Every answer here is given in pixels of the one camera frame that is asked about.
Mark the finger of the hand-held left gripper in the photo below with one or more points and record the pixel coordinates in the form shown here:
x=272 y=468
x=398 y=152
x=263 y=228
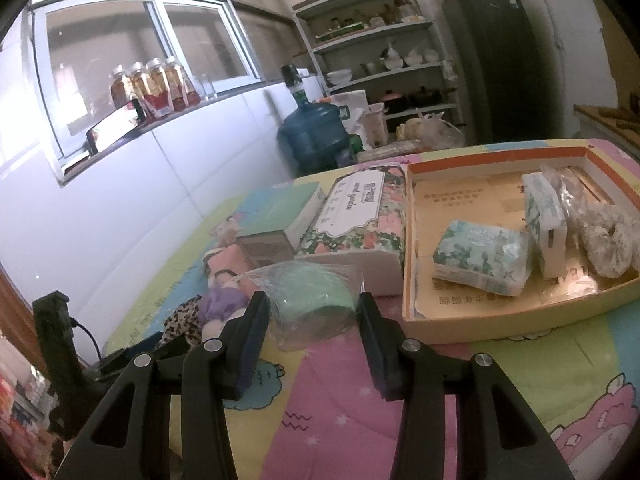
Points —
x=125 y=355
x=172 y=346

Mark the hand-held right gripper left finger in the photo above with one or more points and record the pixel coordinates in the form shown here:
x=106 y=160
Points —
x=250 y=355

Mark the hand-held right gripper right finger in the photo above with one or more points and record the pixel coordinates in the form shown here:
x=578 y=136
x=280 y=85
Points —
x=382 y=360

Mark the leopard print cloth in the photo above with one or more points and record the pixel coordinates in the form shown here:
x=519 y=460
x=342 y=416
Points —
x=180 y=320

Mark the cream plush toy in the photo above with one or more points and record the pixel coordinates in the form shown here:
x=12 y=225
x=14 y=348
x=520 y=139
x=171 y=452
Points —
x=215 y=329

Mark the purple scrunchie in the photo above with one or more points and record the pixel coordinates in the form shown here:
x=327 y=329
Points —
x=222 y=302

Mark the green towel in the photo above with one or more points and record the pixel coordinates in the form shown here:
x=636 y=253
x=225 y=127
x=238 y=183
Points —
x=310 y=300

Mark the green floral tissue packet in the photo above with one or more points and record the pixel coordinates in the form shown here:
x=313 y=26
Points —
x=480 y=255

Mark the orange-rimmed cardboard box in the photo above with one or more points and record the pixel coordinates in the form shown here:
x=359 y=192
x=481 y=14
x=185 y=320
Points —
x=465 y=210

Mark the white tissue packet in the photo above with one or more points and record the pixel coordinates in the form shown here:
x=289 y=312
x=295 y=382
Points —
x=545 y=225

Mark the white floral scrunchie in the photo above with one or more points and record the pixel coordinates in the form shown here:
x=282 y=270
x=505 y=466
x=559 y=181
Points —
x=597 y=260

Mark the pink cloth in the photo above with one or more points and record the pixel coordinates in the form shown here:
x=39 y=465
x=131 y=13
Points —
x=225 y=262

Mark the large floral tissue pack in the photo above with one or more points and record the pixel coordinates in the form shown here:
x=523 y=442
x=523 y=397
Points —
x=350 y=215

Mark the green cardboard box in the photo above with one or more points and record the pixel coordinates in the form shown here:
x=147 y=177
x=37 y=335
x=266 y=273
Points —
x=285 y=205

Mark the smartphone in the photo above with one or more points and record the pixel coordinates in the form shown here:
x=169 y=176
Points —
x=112 y=127

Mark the plastic bag of food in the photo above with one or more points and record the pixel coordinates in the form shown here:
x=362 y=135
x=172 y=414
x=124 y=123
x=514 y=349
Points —
x=430 y=132

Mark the blue water jug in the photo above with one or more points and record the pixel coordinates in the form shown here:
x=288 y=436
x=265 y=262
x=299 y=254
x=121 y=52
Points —
x=312 y=130

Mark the translucent plastic container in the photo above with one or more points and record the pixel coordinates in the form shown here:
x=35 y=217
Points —
x=375 y=125

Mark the white paper bag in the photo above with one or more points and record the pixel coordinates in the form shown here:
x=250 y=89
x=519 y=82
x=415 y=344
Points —
x=350 y=105

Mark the red-lidded pot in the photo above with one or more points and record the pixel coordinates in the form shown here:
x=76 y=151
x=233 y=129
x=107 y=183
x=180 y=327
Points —
x=395 y=102

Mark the clear drinking glass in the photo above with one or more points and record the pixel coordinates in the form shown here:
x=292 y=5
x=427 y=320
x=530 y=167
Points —
x=207 y=87

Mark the black pot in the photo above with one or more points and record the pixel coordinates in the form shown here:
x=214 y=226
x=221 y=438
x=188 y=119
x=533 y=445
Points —
x=425 y=98

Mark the black water pump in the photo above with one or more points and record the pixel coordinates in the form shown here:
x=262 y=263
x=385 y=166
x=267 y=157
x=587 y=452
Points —
x=293 y=80

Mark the sliding window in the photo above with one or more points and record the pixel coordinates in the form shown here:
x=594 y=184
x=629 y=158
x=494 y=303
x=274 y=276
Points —
x=100 y=60

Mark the white shelf bowl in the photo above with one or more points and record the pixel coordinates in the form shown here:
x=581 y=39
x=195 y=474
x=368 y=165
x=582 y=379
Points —
x=340 y=76

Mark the dark refrigerator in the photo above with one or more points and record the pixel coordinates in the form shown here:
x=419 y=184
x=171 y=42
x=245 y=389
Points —
x=495 y=70

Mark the grey kitchen shelf unit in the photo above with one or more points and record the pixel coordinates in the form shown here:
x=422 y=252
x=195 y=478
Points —
x=375 y=35

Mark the kitchen counter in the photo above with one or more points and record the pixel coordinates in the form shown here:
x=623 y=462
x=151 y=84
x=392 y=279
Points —
x=600 y=116

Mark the wooden rolling pin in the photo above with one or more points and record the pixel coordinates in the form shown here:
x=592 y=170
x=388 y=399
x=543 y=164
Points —
x=617 y=111

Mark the cardboard sheet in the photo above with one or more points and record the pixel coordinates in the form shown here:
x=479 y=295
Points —
x=612 y=60

